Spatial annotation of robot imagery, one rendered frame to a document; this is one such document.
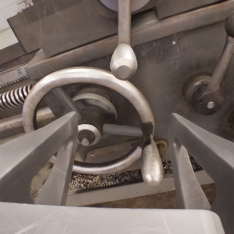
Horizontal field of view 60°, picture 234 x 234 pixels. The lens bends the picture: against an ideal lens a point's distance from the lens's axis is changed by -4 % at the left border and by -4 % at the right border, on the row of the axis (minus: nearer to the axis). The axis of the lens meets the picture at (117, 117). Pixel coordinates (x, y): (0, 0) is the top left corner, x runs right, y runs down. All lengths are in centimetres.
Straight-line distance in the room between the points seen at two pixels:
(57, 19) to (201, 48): 22
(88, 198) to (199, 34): 46
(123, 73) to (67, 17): 17
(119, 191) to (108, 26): 39
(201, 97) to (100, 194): 36
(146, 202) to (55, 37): 86
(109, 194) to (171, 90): 32
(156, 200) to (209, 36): 82
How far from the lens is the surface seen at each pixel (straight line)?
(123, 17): 23
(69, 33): 33
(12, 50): 56
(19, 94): 52
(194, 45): 35
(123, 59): 18
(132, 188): 54
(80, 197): 59
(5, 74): 59
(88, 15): 32
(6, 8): 419
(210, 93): 34
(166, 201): 102
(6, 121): 59
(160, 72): 35
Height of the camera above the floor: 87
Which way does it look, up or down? 33 degrees down
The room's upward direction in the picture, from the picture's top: 22 degrees counter-clockwise
